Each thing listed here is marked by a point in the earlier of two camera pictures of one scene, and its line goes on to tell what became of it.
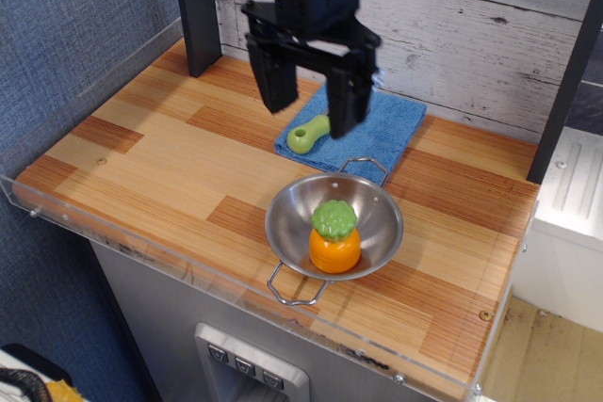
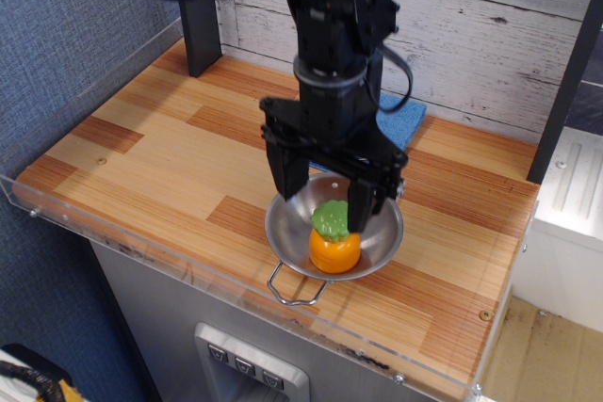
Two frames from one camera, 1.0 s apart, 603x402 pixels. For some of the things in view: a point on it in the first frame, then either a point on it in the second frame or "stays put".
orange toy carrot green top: [334, 244] stays put
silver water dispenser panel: [230, 369] stays put
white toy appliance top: [570, 195] stays put
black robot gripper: [314, 12] -> [336, 120]
